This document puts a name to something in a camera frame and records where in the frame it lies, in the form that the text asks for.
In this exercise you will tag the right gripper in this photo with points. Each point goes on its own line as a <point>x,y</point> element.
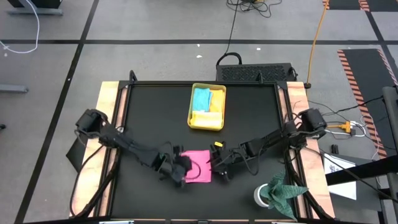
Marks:
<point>227,154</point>

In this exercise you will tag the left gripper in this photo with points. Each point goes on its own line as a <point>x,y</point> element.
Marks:
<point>172,163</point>

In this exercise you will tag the pink microfiber towel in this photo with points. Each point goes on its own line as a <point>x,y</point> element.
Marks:
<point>200,165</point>

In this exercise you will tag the yellow microfiber towel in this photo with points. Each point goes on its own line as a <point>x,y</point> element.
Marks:
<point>206,119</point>

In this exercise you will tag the yellow-green plastic bin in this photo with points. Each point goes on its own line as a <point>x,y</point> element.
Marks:
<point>190,102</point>

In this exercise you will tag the blue microfiber towel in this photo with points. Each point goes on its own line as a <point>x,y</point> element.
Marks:
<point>201,99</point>

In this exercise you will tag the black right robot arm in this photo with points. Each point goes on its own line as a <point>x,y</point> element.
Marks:
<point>280,137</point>

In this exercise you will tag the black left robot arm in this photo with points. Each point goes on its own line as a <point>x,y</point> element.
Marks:
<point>118,140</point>

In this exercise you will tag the snake plant in white pot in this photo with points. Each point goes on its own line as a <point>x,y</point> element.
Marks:
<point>278,193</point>

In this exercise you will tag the black computer tower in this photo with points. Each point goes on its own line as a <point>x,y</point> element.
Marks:
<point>255,73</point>

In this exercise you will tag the white paper sheet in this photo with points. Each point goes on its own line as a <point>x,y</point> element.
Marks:
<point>342,189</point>

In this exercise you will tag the orange power plug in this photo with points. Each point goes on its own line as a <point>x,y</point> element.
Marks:
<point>345,126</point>

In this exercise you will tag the black striped floor mat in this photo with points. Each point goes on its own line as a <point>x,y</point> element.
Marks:
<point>345,3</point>
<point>363,81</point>

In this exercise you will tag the grey desk foot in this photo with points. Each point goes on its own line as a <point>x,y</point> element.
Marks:
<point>34,12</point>
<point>14,89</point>

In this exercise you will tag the black frame strut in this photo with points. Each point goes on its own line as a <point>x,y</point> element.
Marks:
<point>315,207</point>
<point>99,191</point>

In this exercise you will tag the black camera stand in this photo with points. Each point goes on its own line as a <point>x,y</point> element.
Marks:
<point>390,124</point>

